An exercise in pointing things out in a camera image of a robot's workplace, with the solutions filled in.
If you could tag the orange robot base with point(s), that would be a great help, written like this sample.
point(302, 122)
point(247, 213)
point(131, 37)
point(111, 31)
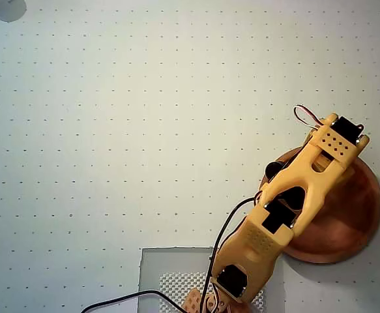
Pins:
point(193, 301)

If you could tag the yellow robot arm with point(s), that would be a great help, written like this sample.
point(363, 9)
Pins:
point(294, 177)

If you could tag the brown wooden bowl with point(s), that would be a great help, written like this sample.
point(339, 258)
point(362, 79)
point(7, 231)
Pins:
point(356, 212)

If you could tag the white mesh mat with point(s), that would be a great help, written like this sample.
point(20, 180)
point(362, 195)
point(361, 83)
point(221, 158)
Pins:
point(171, 287)

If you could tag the white cylindrical object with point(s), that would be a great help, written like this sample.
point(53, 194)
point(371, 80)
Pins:
point(4, 8)

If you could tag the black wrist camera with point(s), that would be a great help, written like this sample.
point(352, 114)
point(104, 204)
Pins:
point(271, 171)

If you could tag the grey base plate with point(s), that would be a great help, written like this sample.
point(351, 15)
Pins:
point(176, 261)

